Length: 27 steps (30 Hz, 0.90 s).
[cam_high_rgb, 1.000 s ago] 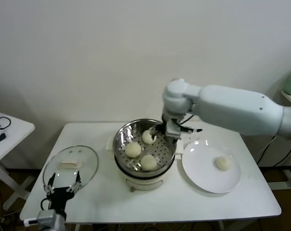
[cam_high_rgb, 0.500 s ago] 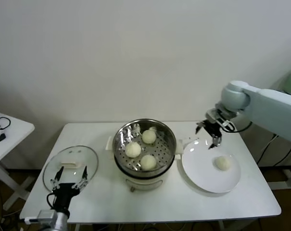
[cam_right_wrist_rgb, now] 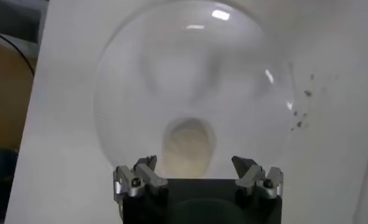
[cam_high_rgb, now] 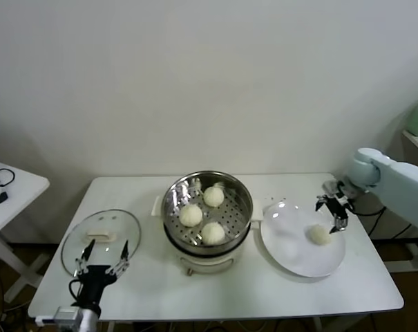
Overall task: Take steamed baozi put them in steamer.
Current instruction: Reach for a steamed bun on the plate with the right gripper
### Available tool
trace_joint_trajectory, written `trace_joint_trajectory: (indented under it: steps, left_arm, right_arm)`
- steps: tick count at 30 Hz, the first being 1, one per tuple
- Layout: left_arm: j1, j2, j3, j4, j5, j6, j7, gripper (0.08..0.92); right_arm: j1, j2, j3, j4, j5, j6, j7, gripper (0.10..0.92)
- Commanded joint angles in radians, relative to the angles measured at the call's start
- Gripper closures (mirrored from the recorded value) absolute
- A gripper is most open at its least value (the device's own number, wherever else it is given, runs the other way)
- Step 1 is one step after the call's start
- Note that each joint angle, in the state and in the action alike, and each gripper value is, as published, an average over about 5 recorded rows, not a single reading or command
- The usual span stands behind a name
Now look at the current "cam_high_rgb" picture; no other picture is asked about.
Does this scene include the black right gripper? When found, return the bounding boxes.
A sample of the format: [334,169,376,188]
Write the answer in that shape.
[314,193,350,237]

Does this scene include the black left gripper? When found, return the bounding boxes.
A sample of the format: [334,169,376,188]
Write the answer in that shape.
[72,239,131,309]

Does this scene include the white steamed baozi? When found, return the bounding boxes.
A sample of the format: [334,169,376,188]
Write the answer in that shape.
[307,223,333,246]
[179,204,203,228]
[201,221,226,246]
[203,186,225,208]

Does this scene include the stainless perforated steamer basket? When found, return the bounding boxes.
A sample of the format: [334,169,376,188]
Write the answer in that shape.
[161,170,254,253]

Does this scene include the glass pot lid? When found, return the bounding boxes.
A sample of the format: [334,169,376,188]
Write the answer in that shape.
[60,207,142,277]

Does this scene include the white round plate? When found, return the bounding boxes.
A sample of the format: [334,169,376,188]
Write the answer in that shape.
[260,203,347,279]

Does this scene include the white side table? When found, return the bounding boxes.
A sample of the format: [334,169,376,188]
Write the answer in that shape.
[0,158,50,302]

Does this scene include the white electric cooking pot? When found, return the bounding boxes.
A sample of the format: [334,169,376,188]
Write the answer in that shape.
[151,195,265,277]

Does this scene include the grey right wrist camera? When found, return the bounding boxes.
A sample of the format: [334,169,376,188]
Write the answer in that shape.
[321,179,341,197]

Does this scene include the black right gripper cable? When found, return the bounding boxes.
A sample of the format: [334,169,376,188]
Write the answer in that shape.
[346,196,386,217]

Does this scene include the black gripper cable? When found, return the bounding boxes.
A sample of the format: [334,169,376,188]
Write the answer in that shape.
[346,196,386,217]
[68,278,85,307]

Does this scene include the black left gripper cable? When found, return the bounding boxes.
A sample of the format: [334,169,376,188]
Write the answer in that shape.
[68,278,85,307]

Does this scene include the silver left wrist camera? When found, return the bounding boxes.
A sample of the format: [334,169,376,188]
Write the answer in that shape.
[35,306,84,328]

